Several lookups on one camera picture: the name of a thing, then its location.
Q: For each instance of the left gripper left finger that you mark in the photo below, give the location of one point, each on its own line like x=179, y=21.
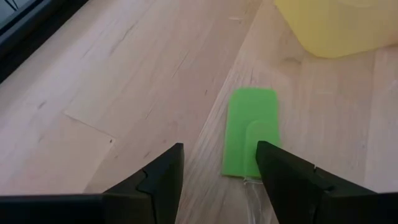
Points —
x=161, y=193

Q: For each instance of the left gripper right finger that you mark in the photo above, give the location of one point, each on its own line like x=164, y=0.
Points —
x=295, y=193

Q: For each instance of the black aluminium table frame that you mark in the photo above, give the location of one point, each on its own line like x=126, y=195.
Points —
x=31, y=31

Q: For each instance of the yellow plastic bin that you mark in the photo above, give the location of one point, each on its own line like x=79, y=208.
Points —
x=342, y=25

